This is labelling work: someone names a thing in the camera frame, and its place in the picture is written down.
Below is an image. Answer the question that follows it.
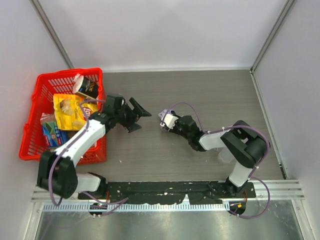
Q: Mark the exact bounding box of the lavender folding umbrella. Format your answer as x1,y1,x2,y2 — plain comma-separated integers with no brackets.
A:
158,108,172,132

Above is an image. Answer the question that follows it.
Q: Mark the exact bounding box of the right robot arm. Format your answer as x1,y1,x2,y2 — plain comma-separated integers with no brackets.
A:
161,114,271,197

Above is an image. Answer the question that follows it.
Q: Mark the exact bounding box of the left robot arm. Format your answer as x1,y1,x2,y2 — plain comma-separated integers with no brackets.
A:
37,94,151,199

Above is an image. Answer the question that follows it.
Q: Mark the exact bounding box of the clear plastic water bottle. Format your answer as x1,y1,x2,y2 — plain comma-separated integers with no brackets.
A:
217,148,234,164

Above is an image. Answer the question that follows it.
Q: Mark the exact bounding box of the black and white carton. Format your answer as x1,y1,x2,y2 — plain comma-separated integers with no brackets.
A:
72,73,99,100

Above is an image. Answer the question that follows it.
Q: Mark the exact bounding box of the yellow Lay's chips bag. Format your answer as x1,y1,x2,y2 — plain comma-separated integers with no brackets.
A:
53,93,87,131

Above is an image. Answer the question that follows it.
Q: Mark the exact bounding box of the blue snack packet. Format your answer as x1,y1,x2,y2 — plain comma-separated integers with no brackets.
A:
41,121,69,148

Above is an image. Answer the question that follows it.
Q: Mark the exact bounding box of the clear pink snack packet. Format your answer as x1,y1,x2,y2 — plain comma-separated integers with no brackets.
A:
40,112,56,125

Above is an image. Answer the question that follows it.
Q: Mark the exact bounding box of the red plastic basket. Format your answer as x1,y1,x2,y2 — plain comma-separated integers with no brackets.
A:
19,67,106,161

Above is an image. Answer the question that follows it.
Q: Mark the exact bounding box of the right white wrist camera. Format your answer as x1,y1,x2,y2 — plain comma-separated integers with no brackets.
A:
164,114,177,128

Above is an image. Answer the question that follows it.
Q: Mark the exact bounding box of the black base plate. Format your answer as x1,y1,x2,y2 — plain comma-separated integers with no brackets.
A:
89,181,256,205

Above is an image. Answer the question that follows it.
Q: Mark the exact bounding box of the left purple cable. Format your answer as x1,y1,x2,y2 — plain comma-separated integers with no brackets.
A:
48,99,131,216

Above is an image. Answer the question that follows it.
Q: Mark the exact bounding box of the purple cable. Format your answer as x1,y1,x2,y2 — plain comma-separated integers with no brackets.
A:
48,99,131,216
167,101,272,221

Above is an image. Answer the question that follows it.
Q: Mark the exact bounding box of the white slotted cable duct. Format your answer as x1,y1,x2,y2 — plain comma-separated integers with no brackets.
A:
42,201,230,213

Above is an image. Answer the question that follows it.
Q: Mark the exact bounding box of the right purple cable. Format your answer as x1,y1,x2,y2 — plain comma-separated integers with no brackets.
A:
167,101,272,221

